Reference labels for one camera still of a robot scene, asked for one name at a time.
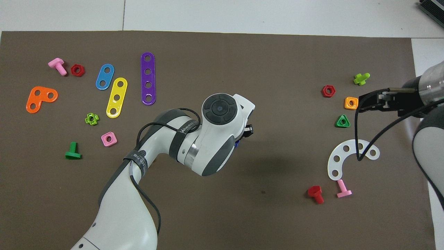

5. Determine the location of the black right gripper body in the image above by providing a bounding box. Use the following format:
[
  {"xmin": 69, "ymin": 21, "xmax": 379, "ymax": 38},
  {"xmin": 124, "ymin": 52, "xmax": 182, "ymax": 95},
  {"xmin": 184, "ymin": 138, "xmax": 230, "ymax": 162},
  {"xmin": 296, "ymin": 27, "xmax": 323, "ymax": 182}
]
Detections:
[{"xmin": 381, "ymin": 77, "xmax": 424, "ymax": 117}]

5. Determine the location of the pink square plastic nut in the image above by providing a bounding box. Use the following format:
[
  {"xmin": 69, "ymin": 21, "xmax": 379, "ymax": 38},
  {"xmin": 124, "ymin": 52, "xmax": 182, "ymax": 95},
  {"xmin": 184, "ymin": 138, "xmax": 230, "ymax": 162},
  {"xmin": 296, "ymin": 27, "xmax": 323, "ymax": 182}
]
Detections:
[{"xmin": 101, "ymin": 132, "xmax": 118, "ymax": 147}]

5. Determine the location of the white curved five-hole plate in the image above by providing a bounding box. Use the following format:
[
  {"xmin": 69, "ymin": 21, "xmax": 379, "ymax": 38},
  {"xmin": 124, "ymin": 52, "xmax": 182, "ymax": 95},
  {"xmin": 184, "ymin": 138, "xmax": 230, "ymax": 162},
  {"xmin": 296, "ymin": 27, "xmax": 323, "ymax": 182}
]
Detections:
[{"xmin": 327, "ymin": 139, "xmax": 380, "ymax": 181}]

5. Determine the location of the brown table mat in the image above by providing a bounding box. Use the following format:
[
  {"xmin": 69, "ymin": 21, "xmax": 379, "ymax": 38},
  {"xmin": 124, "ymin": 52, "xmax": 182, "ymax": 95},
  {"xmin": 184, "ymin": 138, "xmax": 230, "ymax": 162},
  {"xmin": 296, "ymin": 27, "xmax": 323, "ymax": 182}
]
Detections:
[{"xmin": 0, "ymin": 31, "xmax": 436, "ymax": 250}]

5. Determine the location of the pink plastic bolt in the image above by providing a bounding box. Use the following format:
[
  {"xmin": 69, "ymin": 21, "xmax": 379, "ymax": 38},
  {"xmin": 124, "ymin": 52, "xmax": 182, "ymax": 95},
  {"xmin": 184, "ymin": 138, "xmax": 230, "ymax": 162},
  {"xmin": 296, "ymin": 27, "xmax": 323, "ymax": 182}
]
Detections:
[
  {"xmin": 48, "ymin": 58, "xmax": 67, "ymax": 76},
  {"xmin": 336, "ymin": 179, "xmax": 353, "ymax": 199}
]

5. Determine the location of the red hexagonal-head plastic bolt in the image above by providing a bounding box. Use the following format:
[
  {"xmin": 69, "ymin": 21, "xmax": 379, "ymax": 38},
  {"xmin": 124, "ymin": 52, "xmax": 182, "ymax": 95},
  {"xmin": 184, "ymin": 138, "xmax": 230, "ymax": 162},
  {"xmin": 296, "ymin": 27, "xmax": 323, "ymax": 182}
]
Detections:
[{"xmin": 307, "ymin": 185, "xmax": 325, "ymax": 205}]

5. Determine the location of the grey ribbed electronic device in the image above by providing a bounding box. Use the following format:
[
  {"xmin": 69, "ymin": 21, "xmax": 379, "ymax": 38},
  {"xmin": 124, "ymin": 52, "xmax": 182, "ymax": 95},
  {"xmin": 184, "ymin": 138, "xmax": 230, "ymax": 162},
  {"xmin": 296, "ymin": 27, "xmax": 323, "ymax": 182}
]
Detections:
[{"xmin": 417, "ymin": 0, "xmax": 444, "ymax": 27}]

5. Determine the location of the purple four-hole strip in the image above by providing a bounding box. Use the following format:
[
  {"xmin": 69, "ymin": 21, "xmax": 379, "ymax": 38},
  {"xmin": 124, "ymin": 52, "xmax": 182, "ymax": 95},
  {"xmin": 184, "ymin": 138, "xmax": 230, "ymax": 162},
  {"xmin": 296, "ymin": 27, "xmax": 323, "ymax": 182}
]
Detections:
[{"xmin": 140, "ymin": 52, "xmax": 156, "ymax": 106}]

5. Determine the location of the yellow three-hole plate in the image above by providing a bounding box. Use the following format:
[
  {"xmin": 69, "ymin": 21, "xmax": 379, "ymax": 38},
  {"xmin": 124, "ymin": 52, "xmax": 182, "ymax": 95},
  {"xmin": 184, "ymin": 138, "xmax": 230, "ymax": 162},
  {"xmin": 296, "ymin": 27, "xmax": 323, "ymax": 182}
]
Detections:
[{"xmin": 106, "ymin": 77, "xmax": 128, "ymax": 119}]

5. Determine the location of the blue two-hole plate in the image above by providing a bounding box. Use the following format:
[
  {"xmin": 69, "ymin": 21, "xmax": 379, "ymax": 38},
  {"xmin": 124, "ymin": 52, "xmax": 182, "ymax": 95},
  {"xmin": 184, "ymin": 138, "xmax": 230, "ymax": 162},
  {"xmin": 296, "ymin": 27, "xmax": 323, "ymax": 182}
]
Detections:
[{"xmin": 95, "ymin": 64, "xmax": 115, "ymax": 91}]

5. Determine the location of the dark green plastic bolt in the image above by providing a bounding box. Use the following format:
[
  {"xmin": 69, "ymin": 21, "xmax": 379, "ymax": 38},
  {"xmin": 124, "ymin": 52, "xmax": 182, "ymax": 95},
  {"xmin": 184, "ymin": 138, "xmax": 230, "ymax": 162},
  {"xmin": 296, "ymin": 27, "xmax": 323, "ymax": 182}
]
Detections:
[{"xmin": 65, "ymin": 142, "xmax": 82, "ymax": 160}]

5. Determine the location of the orange three-hole angle plate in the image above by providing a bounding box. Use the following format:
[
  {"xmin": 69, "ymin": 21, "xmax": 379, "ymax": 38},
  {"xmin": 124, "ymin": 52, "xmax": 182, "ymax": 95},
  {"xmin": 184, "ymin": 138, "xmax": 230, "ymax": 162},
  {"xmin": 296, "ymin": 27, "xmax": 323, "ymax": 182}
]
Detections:
[{"xmin": 26, "ymin": 86, "xmax": 59, "ymax": 114}]

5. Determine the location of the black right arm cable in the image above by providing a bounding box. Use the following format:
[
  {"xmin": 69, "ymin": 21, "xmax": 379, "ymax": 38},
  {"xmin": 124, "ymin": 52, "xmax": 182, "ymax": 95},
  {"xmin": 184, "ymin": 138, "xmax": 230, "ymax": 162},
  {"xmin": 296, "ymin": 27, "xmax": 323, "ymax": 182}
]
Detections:
[{"xmin": 354, "ymin": 91, "xmax": 444, "ymax": 162}]

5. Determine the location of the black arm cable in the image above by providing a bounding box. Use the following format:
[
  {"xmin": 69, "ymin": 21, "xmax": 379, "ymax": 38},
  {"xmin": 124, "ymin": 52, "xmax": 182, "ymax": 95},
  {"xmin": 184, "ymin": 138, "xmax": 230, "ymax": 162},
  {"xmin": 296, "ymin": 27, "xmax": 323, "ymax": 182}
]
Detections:
[
  {"xmin": 354, "ymin": 91, "xmax": 444, "ymax": 162},
  {"xmin": 130, "ymin": 107, "xmax": 202, "ymax": 237}
]

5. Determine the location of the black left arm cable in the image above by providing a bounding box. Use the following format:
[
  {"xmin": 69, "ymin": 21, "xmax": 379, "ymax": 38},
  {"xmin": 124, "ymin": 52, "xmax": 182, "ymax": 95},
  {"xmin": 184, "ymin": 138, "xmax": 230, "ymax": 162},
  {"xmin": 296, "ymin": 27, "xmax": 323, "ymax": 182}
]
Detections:
[{"xmin": 130, "ymin": 107, "xmax": 202, "ymax": 237}]

